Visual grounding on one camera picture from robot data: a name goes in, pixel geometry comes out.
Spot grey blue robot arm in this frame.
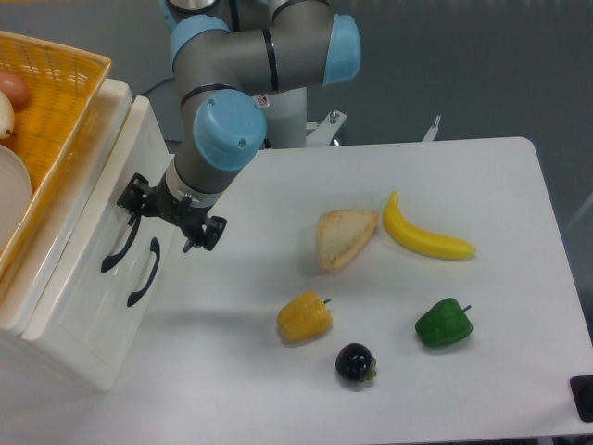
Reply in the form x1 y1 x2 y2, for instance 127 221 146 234
118 1 361 250

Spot yellow banana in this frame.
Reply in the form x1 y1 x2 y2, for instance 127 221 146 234
383 192 475 261

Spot yellow bell pepper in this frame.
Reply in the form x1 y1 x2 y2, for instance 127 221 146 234
276 291 333 343

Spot black device at edge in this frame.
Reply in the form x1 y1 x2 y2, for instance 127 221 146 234
569 375 593 423

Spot pale yellow pear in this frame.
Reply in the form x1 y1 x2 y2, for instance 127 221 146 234
0 92 16 139

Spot white drawer cabinet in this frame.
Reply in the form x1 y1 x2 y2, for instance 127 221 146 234
1 80 173 390

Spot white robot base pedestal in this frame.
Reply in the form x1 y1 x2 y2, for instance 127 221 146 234
253 88 307 149

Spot red apple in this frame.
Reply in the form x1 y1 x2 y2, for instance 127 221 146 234
0 71 31 109

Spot black cable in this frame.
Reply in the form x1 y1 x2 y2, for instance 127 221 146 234
138 77 177 96

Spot white plate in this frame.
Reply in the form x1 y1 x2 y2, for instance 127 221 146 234
0 146 32 249

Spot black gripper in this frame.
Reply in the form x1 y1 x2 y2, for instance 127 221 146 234
117 172 227 252

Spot dark purple eggplant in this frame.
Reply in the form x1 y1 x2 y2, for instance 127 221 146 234
334 343 377 383

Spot toast bread slice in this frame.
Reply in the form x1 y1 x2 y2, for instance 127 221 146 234
316 210 379 272

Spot yellow woven basket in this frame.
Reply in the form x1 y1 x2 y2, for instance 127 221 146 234
1 31 111 275

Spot white metal bracket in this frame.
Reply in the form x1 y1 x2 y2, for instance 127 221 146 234
305 109 441 147

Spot green bell pepper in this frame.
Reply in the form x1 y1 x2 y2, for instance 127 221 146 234
414 298 473 348

